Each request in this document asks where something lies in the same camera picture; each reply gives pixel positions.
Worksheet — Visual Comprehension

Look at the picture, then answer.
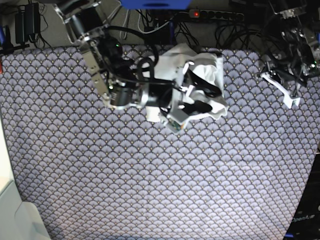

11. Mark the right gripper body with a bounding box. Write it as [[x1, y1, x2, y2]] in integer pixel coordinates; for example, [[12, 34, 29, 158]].
[[138, 61, 195, 134]]

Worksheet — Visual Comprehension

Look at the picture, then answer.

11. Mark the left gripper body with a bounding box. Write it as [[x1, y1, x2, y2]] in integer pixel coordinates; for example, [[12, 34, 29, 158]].
[[259, 56, 320, 109]]

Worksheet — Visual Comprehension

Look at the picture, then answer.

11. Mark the white T-shirt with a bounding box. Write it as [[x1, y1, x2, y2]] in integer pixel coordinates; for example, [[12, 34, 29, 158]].
[[143, 43, 229, 123]]

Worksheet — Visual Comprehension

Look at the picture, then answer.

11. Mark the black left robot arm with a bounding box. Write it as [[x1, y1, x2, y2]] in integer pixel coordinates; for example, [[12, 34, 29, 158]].
[[259, 0, 320, 109]]

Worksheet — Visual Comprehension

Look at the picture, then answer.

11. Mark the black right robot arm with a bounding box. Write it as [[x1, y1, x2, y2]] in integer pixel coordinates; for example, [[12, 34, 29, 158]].
[[53, 0, 229, 133]]

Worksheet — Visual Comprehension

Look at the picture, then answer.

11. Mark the black box under table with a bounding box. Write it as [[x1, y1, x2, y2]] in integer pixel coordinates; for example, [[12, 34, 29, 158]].
[[144, 23, 176, 45]]

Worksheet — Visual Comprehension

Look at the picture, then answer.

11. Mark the black power strip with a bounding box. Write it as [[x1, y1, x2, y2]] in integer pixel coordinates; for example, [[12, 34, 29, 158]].
[[188, 9, 245, 22]]

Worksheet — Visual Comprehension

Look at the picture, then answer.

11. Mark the patterned purple tablecloth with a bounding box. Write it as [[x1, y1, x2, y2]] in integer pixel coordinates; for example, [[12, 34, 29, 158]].
[[0, 47, 320, 240]]

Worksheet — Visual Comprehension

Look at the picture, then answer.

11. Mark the black equipment left background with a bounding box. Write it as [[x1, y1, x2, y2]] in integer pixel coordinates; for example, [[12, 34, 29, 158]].
[[0, 0, 47, 54]]

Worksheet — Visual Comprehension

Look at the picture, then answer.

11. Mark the white plastic bin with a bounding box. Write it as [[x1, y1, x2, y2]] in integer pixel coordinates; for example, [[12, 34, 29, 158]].
[[0, 181, 50, 240]]

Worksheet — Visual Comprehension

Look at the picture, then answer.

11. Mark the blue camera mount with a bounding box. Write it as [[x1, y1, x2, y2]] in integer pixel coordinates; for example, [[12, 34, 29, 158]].
[[121, 0, 191, 10]]

